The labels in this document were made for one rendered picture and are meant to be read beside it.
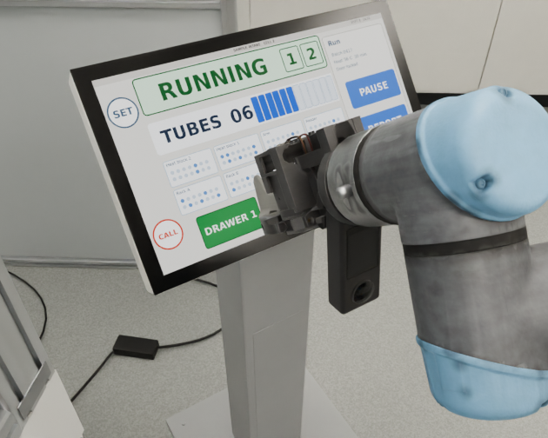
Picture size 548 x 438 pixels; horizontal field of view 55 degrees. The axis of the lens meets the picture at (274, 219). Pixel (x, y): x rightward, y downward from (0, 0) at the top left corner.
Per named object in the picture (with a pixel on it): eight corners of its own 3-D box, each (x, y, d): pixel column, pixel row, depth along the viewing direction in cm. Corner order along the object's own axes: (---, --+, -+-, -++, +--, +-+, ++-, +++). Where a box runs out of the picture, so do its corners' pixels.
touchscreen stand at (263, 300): (395, 494, 143) (500, 196, 76) (248, 596, 125) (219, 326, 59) (294, 358, 175) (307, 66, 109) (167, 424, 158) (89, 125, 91)
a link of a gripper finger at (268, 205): (254, 175, 62) (287, 163, 53) (270, 223, 62) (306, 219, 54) (230, 183, 61) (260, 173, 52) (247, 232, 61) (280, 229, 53)
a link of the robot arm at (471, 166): (481, 244, 27) (452, 79, 27) (363, 246, 37) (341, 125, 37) (584, 218, 30) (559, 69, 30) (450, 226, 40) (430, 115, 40)
